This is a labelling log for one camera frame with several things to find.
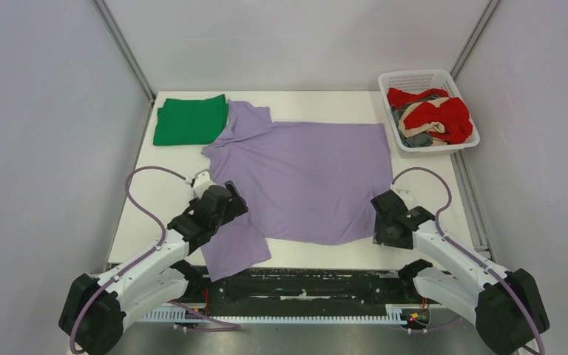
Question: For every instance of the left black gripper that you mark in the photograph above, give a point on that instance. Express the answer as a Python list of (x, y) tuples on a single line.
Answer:
[(235, 206)]

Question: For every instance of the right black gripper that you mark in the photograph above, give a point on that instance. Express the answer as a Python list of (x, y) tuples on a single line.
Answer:
[(381, 236)]

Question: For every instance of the purple t shirt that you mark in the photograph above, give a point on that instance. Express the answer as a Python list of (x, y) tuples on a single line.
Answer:
[(301, 181)]

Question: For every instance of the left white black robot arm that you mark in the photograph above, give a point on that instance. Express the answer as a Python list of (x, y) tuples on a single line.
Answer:
[(98, 310)]

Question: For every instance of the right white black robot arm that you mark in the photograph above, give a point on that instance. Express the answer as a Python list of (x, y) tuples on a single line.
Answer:
[(505, 306)]

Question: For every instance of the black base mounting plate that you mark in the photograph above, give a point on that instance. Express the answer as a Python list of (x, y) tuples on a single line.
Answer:
[(282, 292)]

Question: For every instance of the grey t shirt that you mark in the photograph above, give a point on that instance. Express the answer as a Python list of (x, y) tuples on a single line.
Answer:
[(420, 139)]

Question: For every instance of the folded green t shirt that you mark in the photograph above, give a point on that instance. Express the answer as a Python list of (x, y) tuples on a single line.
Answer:
[(190, 122)]

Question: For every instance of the beige t shirt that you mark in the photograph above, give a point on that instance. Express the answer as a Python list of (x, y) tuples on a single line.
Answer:
[(432, 127)]

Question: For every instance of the white plastic laundry basket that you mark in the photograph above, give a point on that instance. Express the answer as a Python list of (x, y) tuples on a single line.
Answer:
[(416, 82)]

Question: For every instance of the red t shirt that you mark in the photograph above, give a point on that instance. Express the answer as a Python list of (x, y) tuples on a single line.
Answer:
[(453, 114)]

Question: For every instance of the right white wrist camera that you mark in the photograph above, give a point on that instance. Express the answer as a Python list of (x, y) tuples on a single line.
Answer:
[(407, 197)]

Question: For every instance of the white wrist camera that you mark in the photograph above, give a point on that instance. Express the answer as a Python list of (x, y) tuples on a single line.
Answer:
[(407, 197), (200, 183)]

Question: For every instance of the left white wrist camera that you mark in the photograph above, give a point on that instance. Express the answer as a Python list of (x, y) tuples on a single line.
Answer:
[(200, 183)]

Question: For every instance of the white slotted cable duct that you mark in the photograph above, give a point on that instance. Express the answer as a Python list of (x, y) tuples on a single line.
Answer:
[(174, 314)]

